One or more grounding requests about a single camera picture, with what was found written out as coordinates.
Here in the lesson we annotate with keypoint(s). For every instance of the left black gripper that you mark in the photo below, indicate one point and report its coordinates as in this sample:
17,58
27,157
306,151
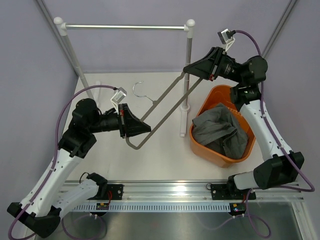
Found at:
128,123

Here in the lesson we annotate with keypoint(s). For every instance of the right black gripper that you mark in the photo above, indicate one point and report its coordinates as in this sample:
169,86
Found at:
210,66

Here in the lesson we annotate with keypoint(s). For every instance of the grey clothes hanger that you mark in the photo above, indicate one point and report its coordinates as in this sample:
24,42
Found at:
170,96

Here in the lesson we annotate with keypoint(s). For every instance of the grey shorts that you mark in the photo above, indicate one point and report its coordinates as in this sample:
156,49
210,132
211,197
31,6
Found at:
219,130

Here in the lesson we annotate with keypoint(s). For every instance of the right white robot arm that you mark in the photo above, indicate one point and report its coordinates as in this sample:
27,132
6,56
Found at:
281,164

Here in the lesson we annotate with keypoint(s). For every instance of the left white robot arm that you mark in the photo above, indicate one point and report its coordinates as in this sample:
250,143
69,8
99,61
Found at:
42,209

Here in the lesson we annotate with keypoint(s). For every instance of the metal clothes rack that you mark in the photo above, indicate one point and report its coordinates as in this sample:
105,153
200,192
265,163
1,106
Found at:
188,28

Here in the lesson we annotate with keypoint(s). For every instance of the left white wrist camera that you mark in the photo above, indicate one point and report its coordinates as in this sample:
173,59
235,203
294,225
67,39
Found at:
118,95

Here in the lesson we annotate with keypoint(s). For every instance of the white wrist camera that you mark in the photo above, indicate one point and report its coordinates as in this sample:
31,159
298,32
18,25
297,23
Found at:
226,37
118,95

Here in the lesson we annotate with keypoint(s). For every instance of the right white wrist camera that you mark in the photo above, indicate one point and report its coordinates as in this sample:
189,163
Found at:
226,37

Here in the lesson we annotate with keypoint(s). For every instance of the aluminium mounting rail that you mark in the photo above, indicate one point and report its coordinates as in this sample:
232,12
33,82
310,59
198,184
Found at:
192,191

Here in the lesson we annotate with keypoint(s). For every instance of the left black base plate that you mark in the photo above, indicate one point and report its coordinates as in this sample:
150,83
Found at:
106,191

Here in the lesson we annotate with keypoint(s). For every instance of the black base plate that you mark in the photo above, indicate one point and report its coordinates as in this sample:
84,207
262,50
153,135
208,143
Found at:
106,191
221,192

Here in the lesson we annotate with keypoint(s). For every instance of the white slotted cable duct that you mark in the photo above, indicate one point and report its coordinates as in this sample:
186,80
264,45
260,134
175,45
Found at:
153,207

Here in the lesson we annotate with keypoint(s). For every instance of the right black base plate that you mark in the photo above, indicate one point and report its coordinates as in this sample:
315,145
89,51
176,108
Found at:
221,192

